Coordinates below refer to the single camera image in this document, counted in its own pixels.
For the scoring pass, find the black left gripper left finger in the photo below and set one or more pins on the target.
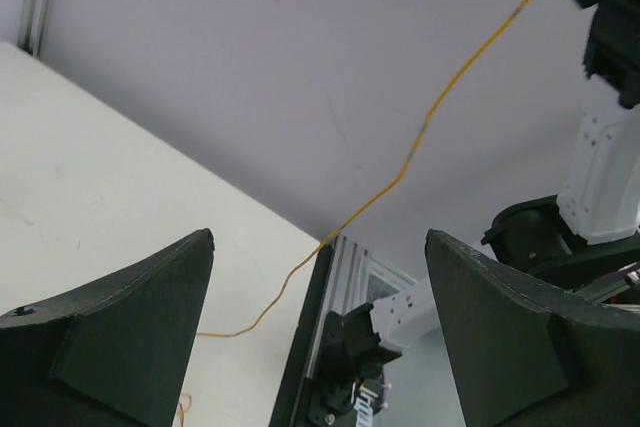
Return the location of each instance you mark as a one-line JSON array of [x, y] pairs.
[[113, 352]]

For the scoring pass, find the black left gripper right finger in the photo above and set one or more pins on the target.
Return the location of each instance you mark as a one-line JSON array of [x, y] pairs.
[[526, 353]]

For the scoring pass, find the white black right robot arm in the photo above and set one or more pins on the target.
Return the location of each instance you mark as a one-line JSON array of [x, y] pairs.
[[585, 240]]

